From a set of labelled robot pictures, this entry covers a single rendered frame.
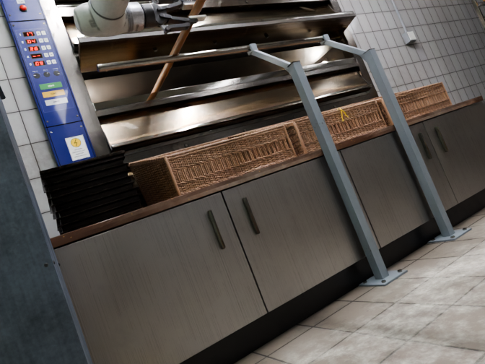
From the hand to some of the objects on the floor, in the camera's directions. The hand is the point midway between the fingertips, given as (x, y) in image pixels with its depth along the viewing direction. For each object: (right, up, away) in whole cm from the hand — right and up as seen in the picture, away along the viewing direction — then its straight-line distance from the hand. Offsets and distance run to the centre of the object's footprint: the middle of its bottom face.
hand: (194, 11), depth 137 cm
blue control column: (-62, -162, +103) cm, 202 cm away
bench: (+68, -105, +44) cm, 133 cm away
